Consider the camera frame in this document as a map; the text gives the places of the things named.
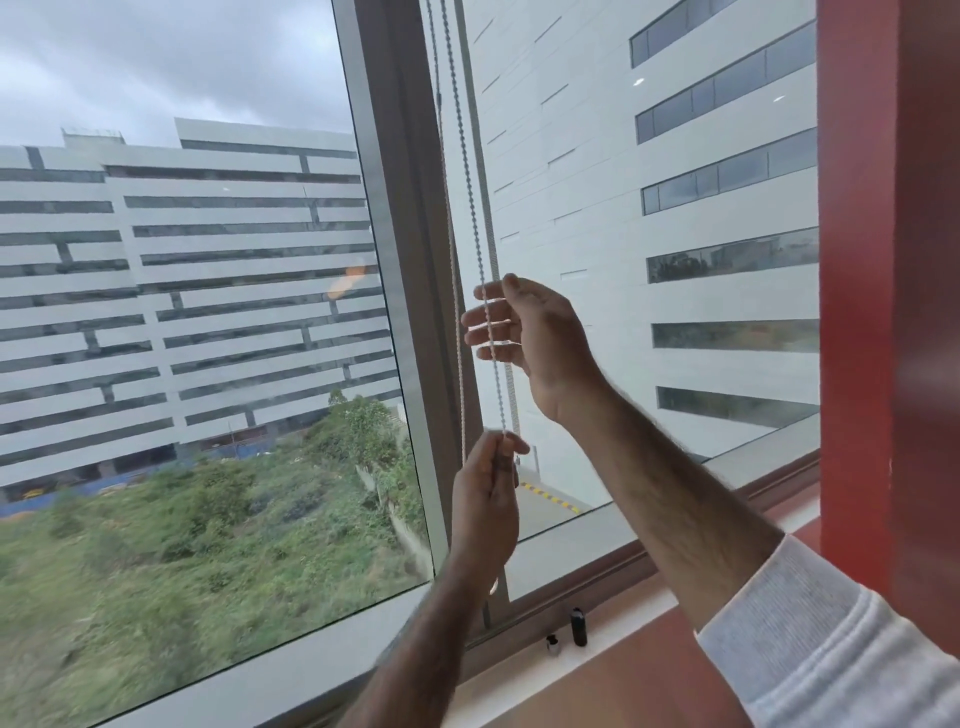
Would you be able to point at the person's right hand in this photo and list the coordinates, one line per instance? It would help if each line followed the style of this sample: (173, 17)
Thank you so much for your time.
(555, 337)

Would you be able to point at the person's left hand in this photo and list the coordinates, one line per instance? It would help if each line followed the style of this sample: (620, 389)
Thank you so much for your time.
(484, 510)

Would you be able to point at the person's right middle finger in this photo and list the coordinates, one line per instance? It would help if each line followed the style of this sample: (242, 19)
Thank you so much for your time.
(484, 319)

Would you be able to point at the person's right thumb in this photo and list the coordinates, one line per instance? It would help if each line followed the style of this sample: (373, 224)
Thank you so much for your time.
(525, 285)

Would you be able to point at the person's right little finger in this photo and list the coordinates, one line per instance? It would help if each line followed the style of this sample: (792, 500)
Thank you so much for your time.
(501, 354)

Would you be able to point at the person's left thumb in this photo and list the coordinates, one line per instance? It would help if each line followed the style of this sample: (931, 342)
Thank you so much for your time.
(517, 448)

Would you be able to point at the person's right forearm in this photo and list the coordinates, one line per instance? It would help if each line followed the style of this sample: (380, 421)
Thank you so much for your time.
(667, 502)

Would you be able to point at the person's left forearm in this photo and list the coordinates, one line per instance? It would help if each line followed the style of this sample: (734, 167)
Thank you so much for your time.
(420, 652)

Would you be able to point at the white building with long windows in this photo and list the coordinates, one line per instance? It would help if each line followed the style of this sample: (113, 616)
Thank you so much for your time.
(600, 187)

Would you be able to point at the black window latch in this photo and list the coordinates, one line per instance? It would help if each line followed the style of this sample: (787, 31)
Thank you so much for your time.
(578, 627)

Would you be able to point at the white building with dark bands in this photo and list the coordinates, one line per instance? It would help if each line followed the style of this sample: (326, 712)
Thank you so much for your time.
(187, 300)

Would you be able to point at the green bushes outside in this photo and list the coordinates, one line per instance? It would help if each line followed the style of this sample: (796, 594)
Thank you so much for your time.
(187, 555)

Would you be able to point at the white sweater sleeve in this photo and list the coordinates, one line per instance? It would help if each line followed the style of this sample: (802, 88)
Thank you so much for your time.
(832, 652)

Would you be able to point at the grey aluminium window frame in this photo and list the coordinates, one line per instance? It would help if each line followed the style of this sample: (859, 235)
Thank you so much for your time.
(405, 225)

